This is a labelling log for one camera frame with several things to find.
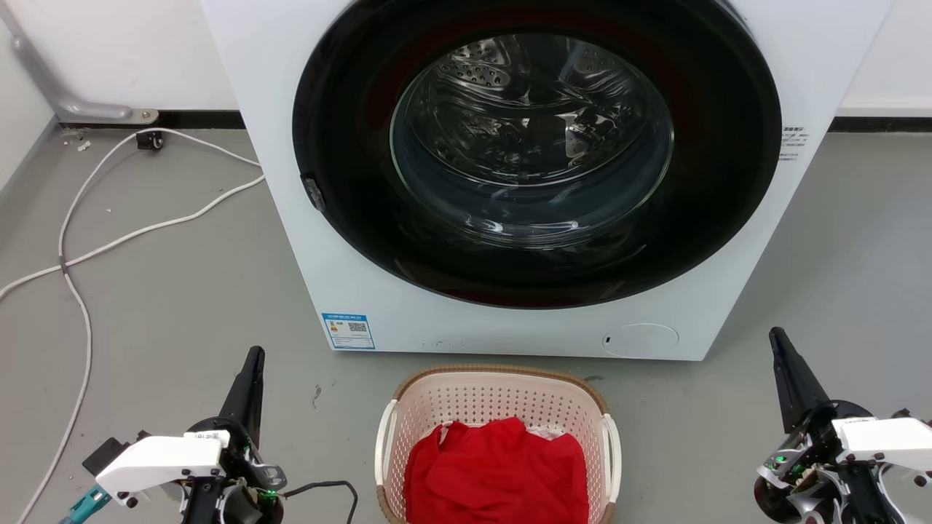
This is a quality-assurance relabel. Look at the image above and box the black round washing machine door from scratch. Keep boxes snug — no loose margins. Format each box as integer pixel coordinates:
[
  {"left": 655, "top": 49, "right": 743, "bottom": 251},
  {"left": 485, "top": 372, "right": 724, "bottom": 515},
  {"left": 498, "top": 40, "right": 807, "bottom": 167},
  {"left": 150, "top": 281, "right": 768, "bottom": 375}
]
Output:
[{"left": 292, "top": 0, "right": 783, "bottom": 309}]

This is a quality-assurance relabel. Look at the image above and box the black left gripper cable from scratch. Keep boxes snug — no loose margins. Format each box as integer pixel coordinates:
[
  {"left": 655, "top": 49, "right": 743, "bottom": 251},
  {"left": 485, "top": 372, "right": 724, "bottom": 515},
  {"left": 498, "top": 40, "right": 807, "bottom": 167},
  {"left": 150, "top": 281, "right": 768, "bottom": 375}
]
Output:
[{"left": 281, "top": 480, "right": 360, "bottom": 524}]

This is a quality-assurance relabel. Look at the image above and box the blue energy label sticker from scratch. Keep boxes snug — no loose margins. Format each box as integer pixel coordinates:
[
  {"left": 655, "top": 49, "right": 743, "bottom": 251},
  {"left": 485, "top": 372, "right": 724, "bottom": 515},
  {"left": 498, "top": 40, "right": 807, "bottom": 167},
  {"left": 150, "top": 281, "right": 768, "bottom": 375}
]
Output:
[{"left": 321, "top": 313, "right": 376, "bottom": 351}]

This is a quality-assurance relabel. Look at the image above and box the grey wall pipe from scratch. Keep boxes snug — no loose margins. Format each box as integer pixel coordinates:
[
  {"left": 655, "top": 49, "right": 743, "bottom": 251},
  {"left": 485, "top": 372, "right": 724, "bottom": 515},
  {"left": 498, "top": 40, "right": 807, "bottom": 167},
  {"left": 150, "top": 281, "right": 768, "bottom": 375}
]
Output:
[{"left": 0, "top": 16, "right": 159, "bottom": 123}]

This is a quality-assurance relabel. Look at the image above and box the white front-load washing machine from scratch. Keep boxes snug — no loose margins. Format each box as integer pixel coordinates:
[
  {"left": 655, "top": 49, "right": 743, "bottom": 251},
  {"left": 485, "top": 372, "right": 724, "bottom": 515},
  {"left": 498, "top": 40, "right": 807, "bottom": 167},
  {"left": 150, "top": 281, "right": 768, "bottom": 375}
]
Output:
[{"left": 201, "top": 0, "right": 893, "bottom": 362}]

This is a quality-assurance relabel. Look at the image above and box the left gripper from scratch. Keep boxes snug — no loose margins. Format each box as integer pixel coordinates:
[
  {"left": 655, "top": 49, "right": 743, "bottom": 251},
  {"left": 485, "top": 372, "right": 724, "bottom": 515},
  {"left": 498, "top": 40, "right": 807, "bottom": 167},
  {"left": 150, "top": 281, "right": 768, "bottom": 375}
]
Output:
[{"left": 181, "top": 346, "right": 288, "bottom": 524}]

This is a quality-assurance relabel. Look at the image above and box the beige perforated laundry basket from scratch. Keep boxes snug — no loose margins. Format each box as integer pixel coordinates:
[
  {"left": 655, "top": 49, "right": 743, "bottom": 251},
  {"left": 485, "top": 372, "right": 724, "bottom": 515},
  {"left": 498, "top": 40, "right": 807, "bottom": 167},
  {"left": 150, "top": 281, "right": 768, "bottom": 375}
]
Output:
[{"left": 374, "top": 365, "right": 623, "bottom": 524}]

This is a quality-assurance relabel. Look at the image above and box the white hose cable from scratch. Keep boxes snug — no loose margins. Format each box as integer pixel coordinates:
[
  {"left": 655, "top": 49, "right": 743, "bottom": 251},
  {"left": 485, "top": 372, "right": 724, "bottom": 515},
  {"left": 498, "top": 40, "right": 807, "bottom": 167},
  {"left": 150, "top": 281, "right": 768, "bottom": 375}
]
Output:
[{"left": 0, "top": 173, "right": 266, "bottom": 302}]

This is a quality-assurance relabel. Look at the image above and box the red garment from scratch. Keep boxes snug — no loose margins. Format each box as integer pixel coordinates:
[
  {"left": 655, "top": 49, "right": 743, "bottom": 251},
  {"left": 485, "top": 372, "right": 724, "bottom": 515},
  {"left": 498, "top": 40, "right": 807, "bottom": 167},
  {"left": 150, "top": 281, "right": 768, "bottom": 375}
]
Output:
[{"left": 403, "top": 416, "right": 590, "bottom": 524}]

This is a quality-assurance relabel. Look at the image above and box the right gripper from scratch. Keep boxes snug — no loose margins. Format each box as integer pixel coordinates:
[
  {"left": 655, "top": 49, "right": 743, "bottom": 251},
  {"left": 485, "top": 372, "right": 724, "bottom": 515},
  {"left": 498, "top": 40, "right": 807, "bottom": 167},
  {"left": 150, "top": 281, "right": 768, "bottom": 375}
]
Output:
[{"left": 754, "top": 327, "right": 932, "bottom": 524}]

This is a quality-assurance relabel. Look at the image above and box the white power cable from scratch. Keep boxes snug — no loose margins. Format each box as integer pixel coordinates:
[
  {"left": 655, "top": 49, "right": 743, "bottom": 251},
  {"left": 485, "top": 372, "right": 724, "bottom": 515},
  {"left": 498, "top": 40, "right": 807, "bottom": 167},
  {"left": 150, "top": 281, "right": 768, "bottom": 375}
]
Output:
[{"left": 16, "top": 128, "right": 263, "bottom": 524}]

